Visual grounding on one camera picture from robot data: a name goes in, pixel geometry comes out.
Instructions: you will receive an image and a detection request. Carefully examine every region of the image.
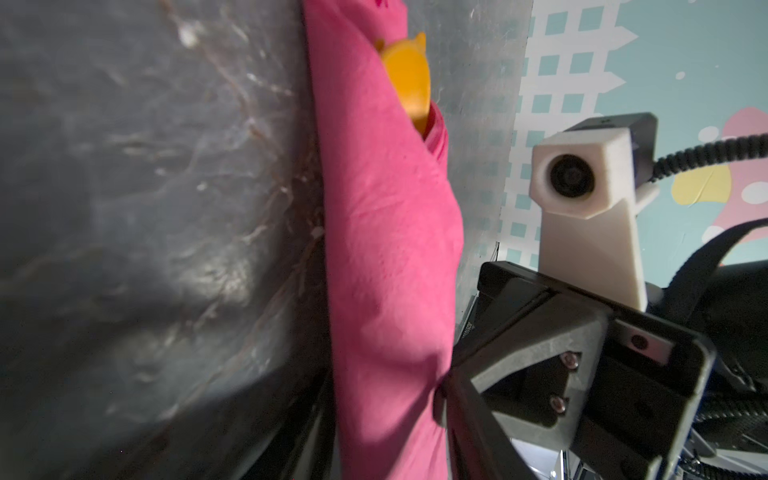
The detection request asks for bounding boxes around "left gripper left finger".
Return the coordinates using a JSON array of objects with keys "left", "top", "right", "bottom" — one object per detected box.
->
[{"left": 242, "top": 371, "right": 336, "bottom": 480}]

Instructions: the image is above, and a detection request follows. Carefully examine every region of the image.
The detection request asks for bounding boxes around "yellow plastic spoon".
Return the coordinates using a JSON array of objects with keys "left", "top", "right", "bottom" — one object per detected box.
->
[{"left": 375, "top": 32, "right": 431, "bottom": 136}]

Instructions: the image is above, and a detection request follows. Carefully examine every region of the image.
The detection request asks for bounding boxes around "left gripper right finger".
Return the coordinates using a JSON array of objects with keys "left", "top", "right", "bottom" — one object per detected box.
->
[{"left": 433, "top": 368, "right": 535, "bottom": 480}]

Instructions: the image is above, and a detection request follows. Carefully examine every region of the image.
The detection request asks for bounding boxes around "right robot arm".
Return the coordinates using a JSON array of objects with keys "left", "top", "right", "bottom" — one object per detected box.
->
[{"left": 434, "top": 126, "right": 767, "bottom": 479}]

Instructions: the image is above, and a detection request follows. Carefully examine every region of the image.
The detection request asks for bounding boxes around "magenta paper napkin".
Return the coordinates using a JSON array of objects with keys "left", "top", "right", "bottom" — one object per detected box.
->
[{"left": 303, "top": 1, "right": 463, "bottom": 479}]

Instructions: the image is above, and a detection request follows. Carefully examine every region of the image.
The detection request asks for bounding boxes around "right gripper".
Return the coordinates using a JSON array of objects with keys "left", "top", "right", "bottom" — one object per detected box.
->
[{"left": 455, "top": 262, "right": 716, "bottom": 479}]

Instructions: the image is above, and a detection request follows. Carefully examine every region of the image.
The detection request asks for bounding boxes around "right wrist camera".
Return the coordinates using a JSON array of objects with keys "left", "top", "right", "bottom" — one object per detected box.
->
[{"left": 529, "top": 112, "right": 659, "bottom": 311}]

